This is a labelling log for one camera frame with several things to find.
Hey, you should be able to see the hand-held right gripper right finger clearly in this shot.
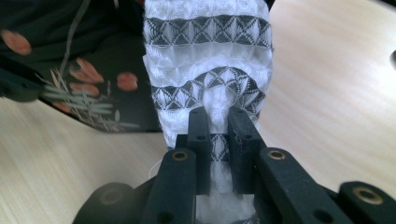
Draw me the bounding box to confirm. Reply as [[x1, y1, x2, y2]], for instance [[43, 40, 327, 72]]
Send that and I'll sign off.
[[227, 106, 267, 195]]

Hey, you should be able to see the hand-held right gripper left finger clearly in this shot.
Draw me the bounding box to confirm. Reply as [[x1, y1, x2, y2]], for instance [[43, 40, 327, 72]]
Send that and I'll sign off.
[[176, 105, 212, 196]]

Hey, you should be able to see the white black patterned cloth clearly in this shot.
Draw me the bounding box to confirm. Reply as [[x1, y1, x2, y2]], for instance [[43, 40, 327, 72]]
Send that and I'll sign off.
[[141, 0, 275, 224]]

